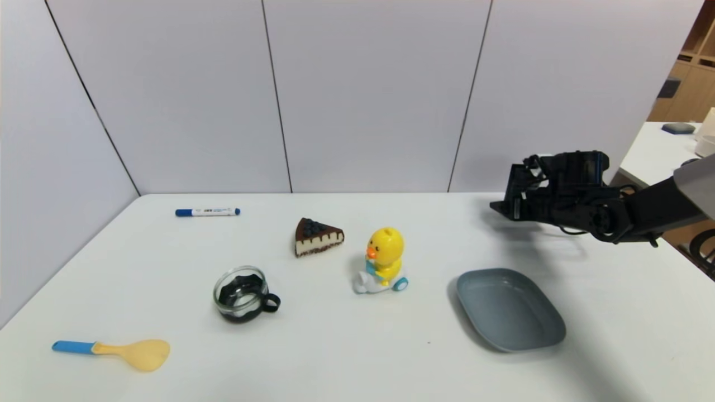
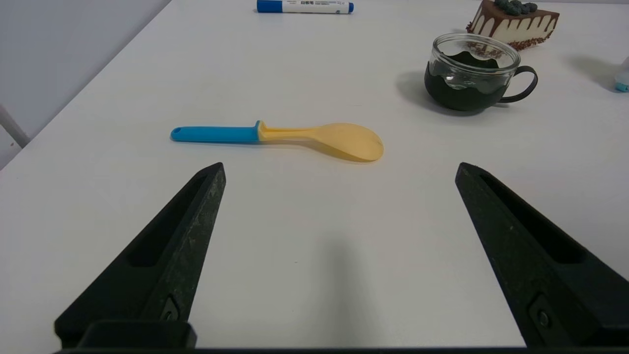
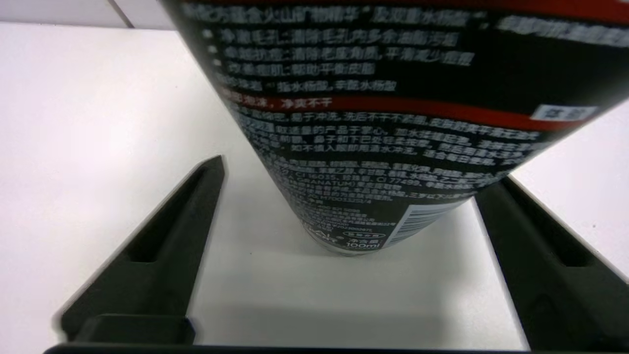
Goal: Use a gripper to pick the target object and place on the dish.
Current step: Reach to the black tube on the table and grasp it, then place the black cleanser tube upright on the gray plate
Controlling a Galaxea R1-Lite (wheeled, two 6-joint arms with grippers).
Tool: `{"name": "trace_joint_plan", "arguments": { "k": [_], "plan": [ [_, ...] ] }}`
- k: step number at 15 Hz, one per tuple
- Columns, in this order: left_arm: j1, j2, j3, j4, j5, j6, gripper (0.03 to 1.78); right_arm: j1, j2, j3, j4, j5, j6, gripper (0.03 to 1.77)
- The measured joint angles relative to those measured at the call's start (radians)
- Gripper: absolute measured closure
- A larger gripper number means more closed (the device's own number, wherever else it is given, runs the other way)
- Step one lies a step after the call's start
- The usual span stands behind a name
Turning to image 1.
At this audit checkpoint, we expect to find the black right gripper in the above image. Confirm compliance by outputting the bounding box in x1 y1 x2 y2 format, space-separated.
489 164 554 221

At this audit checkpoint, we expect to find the black cosmetic tube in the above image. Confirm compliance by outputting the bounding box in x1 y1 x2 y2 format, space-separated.
506 166 538 219

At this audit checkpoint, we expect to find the grey plastic dish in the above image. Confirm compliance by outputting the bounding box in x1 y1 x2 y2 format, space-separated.
456 268 567 353

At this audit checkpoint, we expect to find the yellow duck toy on scooter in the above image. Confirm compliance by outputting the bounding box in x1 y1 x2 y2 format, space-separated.
352 226 409 294

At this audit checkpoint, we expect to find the white side table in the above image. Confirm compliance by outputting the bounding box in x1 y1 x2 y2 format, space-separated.
618 121 715 189

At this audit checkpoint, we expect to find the chocolate blueberry cake slice toy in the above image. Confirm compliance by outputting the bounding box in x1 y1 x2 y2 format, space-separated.
294 218 345 258

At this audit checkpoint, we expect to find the black chair base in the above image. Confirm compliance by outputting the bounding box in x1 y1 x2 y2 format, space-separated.
689 228 715 281

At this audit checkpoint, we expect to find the white container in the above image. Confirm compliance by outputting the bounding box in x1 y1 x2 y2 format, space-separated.
694 108 715 158

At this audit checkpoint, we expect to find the wooden shelf unit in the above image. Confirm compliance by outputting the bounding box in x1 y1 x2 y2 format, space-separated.
647 0 715 123

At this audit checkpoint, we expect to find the glass cup with black holder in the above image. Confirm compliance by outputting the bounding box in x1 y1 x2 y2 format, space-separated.
212 266 281 323

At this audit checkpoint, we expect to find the blue and white marker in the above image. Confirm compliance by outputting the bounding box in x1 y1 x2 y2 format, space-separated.
175 208 241 217

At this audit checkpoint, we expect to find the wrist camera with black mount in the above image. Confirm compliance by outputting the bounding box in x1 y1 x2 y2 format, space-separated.
549 150 611 187

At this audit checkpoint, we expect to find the yellow spoon with blue handle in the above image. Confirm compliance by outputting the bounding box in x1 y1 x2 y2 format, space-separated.
52 339 171 372

